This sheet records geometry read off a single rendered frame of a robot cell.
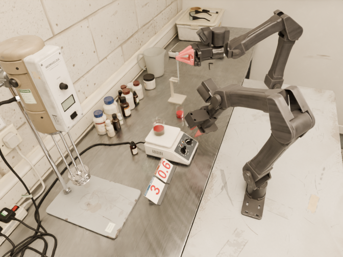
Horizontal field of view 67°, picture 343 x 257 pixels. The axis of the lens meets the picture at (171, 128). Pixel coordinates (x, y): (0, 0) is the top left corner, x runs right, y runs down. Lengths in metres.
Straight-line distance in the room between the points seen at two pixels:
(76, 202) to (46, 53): 0.60
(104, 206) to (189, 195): 0.31
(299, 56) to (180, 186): 1.72
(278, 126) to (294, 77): 1.84
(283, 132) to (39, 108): 0.60
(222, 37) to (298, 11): 1.24
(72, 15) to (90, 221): 0.83
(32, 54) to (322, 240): 0.96
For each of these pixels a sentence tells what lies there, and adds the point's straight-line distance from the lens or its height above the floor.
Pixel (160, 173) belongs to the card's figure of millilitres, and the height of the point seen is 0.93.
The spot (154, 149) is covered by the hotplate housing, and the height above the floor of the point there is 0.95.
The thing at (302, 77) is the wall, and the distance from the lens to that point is 2.54.
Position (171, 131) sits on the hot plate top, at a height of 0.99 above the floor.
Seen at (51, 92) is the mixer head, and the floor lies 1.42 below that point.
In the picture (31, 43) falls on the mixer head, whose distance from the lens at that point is 0.66.
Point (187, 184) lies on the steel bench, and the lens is 1.03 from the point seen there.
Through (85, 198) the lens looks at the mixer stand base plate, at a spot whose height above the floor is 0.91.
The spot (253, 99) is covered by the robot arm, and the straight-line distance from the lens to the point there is 0.76.
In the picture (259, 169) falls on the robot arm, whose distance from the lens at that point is 0.88.
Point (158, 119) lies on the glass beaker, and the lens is 1.08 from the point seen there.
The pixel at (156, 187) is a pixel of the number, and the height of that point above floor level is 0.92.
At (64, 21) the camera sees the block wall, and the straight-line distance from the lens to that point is 1.23.
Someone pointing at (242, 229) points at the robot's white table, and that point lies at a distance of 0.95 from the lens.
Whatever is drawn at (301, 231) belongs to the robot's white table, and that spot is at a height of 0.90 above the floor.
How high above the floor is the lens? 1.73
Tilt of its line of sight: 41 degrees down
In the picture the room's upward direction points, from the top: 5 degrees counter-clockwise
